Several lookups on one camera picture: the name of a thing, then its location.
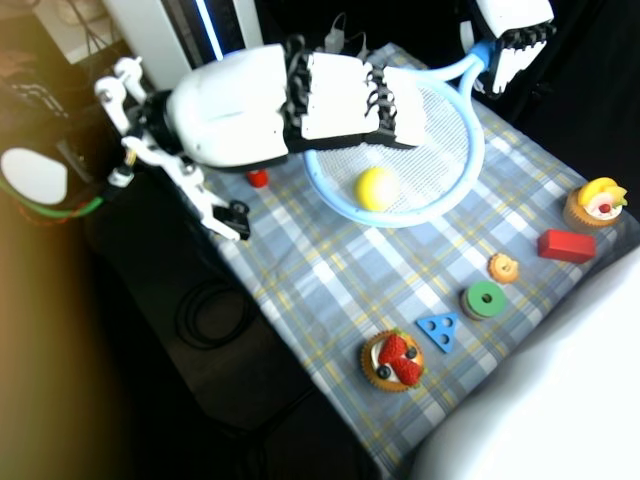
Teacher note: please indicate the white box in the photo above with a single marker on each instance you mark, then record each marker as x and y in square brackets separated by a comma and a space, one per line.
[75, 45]

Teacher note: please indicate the white pillar with blue light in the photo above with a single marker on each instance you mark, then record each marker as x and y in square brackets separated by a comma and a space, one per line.
[150, 30]

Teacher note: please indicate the toy cupcake with yellow fruit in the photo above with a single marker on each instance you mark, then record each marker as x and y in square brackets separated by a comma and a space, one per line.
[595, 210]

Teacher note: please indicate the small orange toy cookie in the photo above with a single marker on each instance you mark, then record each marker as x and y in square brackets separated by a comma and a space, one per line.
[502, 270]

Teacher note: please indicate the yellow toy ball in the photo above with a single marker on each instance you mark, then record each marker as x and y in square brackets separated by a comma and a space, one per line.
[377, 189]

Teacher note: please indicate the blue triangle toy block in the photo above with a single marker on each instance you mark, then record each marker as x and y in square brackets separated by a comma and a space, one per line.
[436, 332]

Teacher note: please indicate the blue plaid table cloth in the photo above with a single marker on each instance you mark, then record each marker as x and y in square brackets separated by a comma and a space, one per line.
[375, 280]

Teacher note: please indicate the toy cupcake with strawberries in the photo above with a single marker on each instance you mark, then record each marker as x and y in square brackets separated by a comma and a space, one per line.
[392, 350]

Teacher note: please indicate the white robot body cover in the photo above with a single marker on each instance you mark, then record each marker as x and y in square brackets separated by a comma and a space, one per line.
[550, 400]

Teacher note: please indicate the red round toy block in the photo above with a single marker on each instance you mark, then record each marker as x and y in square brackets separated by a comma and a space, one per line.
[257, 179]

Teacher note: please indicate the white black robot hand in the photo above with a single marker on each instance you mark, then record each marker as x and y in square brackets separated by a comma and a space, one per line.
[230, 110]
[515, 15]

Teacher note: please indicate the light blue toy racket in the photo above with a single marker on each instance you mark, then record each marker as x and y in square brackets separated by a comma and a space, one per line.
[430, 150]

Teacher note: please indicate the red rectangular toy block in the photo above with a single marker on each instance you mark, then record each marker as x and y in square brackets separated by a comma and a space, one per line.
[565, 246]

